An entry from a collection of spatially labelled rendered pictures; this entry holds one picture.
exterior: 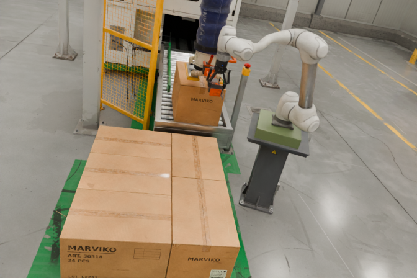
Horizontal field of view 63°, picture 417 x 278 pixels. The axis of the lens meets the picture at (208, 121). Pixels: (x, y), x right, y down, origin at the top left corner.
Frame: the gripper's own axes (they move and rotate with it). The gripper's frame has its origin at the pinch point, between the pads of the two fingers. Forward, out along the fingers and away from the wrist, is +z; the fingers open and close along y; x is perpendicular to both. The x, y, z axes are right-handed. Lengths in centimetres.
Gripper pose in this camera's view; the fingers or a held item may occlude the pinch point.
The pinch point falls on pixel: (216, 89)
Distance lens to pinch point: 226.2
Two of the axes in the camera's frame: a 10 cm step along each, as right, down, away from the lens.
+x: 1.0, 4.9, -8.6
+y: -9.8, -1.1, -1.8
